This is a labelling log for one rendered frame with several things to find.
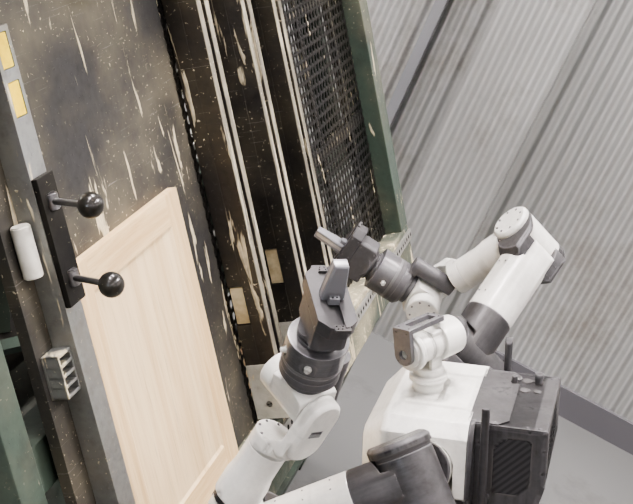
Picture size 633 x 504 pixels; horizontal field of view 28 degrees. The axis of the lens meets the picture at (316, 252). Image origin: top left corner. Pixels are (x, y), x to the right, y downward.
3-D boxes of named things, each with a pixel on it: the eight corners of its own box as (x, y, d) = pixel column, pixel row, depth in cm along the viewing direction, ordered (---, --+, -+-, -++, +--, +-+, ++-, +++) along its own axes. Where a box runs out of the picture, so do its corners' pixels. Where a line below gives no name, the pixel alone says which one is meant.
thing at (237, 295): (237, 324, 256) (250, 323, 255) (228, 288, 254) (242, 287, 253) (242, 318, 259) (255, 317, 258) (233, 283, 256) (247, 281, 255)
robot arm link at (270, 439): (284, 364, 178) (240, 432, 183) (319, 407, 173) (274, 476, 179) (314, 362, 183) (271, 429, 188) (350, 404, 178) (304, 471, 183)
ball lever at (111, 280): (60, 292, 186) (111, 303, 176) (54, 268, 185) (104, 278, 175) (81, 283, 188) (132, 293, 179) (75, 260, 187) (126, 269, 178)
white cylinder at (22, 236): (5, 230, 179) (20, 282, 182) (23, 228, 178) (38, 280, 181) (15, 223, 182) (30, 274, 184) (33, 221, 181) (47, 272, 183)
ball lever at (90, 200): (40, 216, 183) (90, 223, 173) (33, 192, 181) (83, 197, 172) (61, 208, 185) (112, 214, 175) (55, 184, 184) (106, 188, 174)
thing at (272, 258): (271, 283, 276) (284, 282, 276) (264, 250, 274) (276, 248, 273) (275, 279, 279) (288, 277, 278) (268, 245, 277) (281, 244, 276)
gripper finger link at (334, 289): (352, 263, 164) (342, 296, 168) (329, 262, 163) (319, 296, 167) (355, 271, 163) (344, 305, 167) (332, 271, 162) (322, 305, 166)
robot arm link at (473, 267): (451, 247, 250) (529, 196, 241) (482, 280, 253) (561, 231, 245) (450, 278, 241) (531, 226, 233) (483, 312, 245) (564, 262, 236)
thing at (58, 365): (51, 401, 187) (69, 399, 186) (39, 358, 185) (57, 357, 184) (63, 389, 190) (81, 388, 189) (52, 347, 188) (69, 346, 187)
